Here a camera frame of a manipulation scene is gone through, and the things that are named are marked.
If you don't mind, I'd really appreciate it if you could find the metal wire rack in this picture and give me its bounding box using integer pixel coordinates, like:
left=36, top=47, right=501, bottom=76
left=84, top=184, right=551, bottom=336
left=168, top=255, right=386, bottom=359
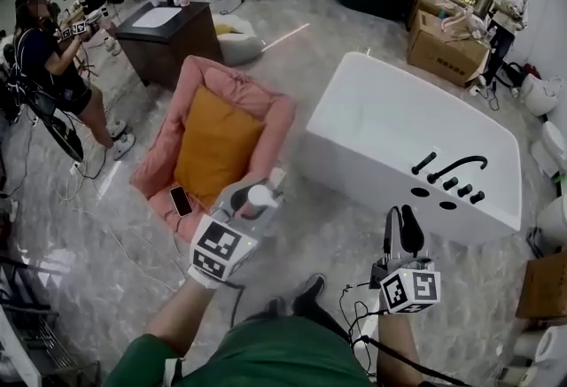
left=0, top=255, right=104, bottom=387

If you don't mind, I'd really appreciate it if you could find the black smartphone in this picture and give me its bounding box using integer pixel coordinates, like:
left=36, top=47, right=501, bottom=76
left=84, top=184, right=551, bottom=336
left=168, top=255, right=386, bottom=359
left=169, top=185, right=195, bottom=219

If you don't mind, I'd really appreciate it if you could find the white bathtub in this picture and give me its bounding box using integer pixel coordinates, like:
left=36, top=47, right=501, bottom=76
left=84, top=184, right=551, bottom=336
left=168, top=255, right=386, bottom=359
left=305, top=50, right=524, bottom=245

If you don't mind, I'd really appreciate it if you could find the white toilet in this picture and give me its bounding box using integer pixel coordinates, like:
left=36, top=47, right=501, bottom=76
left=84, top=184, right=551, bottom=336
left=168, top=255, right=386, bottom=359
left=534, top=194, right=567, bottom=247
left=530, top=120, right=567, bottom=179
left=519, top=74, right=564, bottom=118

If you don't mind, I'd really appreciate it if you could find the black bathtub faucet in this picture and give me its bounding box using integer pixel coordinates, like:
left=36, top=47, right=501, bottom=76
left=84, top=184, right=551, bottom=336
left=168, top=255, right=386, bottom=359
left=426, top=154, right=489, bottom=185

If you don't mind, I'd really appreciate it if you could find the dark brown vanity cabinet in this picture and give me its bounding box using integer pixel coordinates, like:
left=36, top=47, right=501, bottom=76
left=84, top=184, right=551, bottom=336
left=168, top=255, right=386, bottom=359
left=115, top=0, right=225, bottom=90

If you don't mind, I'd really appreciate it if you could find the orange cushion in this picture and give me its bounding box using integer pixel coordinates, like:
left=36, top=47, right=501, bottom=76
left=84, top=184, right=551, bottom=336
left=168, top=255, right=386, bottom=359
left=173, top=84, right=267, bottom=210

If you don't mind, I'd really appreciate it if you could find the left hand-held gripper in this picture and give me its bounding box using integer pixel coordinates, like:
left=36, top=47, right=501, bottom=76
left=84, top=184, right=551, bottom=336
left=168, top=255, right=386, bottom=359
left=187, top=177, right=285, bottom=290

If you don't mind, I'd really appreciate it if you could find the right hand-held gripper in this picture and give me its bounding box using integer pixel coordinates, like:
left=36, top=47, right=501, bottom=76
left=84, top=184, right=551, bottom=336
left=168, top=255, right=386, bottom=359
left=369, top=204, right=442, bottom=315

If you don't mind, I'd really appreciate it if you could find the black hand shower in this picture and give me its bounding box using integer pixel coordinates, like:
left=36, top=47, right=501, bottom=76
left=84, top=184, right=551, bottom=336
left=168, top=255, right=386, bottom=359
left=411, top=151, right=439, bottom=176

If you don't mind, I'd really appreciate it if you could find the black cable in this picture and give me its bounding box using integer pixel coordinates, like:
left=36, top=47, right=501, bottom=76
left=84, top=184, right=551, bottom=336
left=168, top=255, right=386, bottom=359
left=338, top=282, right=473, bottom=387

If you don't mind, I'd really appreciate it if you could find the large cardboard box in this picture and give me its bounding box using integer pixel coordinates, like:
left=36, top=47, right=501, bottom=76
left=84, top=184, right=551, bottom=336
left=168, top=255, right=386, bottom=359
left=406, top=7, right=492, bottom=89

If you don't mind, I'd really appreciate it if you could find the person's right forearm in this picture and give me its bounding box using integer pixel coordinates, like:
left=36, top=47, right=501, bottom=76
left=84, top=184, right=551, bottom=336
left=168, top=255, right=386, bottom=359
left=376, top=310, right=421, bottom=387

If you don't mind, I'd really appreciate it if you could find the white floor cushion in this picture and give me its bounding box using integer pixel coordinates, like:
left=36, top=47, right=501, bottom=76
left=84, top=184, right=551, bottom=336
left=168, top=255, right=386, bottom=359
left=211, top=12, right=268, bottom=68

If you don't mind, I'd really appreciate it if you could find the person's black shoe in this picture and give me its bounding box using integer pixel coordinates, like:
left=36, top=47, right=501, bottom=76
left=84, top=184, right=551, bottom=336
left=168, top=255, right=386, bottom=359
left=291, top=273, right=327, bottom=321

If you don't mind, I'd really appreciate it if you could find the white paper roll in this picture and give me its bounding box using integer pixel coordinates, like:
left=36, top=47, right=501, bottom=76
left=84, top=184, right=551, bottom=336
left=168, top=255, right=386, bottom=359
left=533, top=324, right=567, bottom=377

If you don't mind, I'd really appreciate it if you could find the white sink basin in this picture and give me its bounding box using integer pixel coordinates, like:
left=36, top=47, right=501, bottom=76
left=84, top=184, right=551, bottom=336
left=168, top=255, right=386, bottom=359
left=131, top=5, right=183, bottom=29

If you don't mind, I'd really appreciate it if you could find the pink pet bed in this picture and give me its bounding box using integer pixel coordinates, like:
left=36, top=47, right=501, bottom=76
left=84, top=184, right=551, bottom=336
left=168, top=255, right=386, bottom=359
left=128, top=54, right=298, bottom=245

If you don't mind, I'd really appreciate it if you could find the person's left forearm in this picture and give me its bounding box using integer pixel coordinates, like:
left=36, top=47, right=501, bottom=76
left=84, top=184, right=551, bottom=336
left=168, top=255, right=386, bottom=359
left=144, top=277, right=219, bottom=356

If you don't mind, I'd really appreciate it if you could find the person's green shirt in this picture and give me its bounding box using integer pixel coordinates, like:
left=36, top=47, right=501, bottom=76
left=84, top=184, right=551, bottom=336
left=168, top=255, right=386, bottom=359
left=103, top=315, right=374, bottom=387

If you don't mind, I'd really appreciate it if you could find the brown cardboard box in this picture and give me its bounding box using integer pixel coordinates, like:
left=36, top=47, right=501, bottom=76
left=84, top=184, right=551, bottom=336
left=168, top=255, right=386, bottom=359
left=515, top=251, right=567, bottom=321

